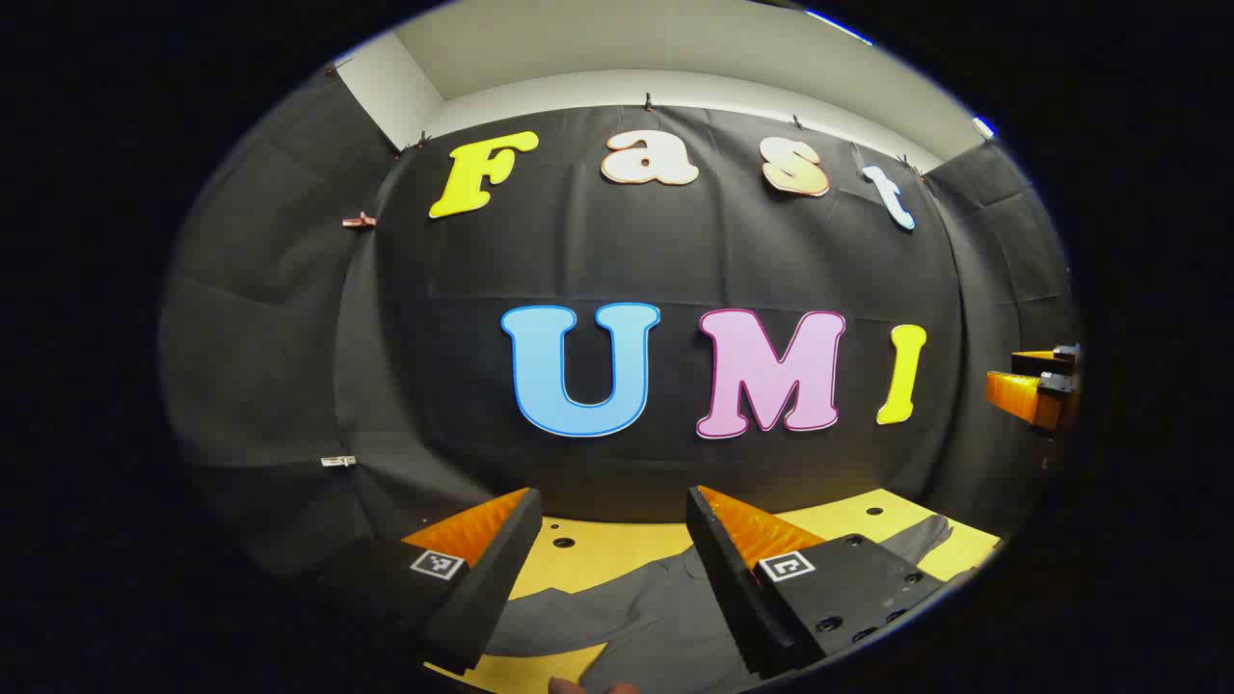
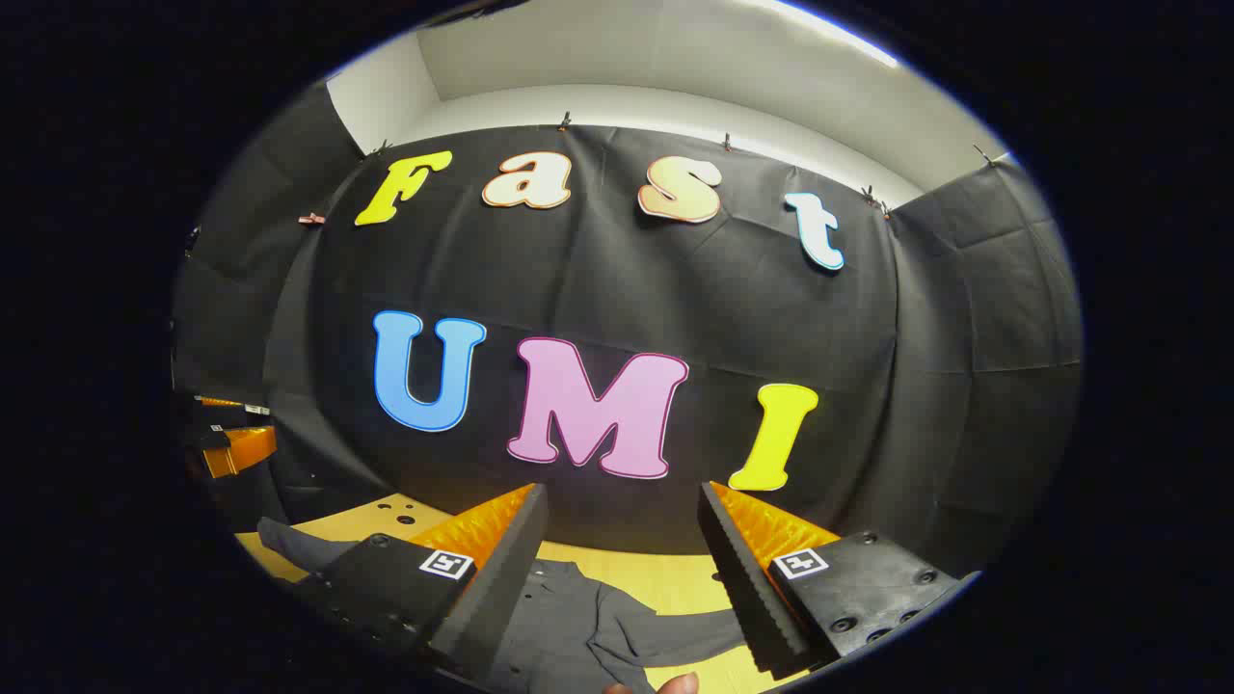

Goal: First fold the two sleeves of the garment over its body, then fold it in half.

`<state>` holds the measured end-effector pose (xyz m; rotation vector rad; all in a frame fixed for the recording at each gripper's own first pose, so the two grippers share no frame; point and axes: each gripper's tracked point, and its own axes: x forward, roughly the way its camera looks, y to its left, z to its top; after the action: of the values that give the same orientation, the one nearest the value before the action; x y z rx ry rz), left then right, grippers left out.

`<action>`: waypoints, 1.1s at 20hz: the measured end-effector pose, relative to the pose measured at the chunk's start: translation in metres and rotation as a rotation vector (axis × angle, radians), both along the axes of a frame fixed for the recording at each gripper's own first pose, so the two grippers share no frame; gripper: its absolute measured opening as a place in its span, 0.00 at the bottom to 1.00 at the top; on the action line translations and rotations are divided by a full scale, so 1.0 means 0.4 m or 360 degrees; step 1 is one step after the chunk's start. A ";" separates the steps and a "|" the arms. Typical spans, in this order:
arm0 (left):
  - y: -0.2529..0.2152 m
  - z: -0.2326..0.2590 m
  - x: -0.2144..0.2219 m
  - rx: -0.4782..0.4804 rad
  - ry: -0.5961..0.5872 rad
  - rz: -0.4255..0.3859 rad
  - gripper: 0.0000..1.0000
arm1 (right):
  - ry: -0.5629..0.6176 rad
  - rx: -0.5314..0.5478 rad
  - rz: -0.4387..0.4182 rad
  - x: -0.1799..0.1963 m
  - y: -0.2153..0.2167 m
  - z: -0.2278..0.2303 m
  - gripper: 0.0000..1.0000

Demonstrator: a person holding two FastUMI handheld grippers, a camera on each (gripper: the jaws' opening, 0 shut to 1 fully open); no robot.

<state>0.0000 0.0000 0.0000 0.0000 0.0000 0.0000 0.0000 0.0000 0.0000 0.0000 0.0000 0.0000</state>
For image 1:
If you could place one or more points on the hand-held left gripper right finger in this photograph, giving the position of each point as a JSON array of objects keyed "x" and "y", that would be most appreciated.
[{"x": 718, "y": 578}]

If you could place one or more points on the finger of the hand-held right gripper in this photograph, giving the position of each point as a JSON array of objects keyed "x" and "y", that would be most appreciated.
[
  {"x": 1046, "y": 360},
  {"x": 1017, "y": 397}
]

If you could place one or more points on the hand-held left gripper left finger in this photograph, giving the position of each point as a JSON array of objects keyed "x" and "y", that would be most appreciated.
[{"x": 492, "y": 578}]

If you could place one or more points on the grey long-sleeved polo shirt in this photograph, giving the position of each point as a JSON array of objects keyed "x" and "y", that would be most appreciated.
[{"x": 636, "y": 617}]

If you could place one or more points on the white cloth clip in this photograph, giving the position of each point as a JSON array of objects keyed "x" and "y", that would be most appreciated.
[{"x": 337, "y": 461}]

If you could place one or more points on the ceiling light strip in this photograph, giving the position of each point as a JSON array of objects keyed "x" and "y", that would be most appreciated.
[
  {"x": 983, "y": 126},
  {"x": 837, "y": 26}
]

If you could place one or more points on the black backdrop cloth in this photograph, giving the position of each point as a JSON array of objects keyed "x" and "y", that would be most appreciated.
[{"x": 617, "y": 251}]

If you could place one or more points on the orange cloth clip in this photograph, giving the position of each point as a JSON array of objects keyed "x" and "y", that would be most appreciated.
[{"x": 359, "y": 221}]

